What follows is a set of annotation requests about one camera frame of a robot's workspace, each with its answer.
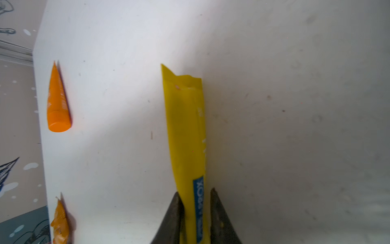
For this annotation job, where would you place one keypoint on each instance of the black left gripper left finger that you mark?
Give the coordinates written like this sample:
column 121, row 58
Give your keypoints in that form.
column 170, row 228

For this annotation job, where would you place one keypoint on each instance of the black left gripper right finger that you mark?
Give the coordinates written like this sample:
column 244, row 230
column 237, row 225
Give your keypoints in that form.
column 221, row 230

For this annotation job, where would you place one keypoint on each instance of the yellow toothpaste tube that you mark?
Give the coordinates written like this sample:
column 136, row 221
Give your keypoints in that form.
column 185, row 114

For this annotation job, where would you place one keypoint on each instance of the orange toothpaste tube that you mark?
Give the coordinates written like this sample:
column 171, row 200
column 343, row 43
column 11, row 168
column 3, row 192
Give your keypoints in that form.
column 58, row 114

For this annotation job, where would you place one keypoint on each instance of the orange snack wrapper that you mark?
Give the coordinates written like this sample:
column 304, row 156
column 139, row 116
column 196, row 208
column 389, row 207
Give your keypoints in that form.
column 61, row 230

